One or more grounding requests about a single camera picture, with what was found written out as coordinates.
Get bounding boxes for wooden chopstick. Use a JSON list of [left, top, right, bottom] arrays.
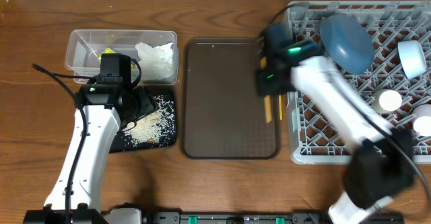
[[260, 57, 272, 123], [278, 95, 283, 121]]

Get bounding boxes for rice leftovers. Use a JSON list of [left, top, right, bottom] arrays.
[[122, 94, 177, 149]]

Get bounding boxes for white tissue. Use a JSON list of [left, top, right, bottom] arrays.
[[135, 42, 174, 81]]

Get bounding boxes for yellow green snack wrapper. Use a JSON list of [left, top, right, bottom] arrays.
[[97, 48, 136, 69]]

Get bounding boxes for dark blue plate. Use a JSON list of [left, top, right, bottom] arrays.
[[319, 13, 374, 75]]

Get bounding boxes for cream white cup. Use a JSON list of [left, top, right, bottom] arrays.
[[371, 89, 402, 114]]

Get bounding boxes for light blue bowl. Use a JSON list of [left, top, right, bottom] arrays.
[[397, 40, 427, 79]]

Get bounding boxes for pink cup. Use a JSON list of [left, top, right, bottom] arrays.
[[412, 104, 431, 137]]

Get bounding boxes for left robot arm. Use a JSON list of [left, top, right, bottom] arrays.
[[23, 84, 158, 223]]

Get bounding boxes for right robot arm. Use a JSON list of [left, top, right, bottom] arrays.
[[256, 38, 415, 223]]

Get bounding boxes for black waste tray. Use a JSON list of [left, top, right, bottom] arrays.
[[110, 86, 178, 153]]

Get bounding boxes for clear plastic waste bin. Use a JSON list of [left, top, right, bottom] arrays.
[[65, 30, 179, 85]]

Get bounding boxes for grey dishwasher rack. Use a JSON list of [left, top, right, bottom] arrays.
[[282, 1, 430, 164]]

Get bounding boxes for brown serving tray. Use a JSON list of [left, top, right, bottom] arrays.
[[181, 38, 281, 160]]

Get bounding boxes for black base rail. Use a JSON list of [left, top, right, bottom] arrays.
[[104, 203, 405, 224]]

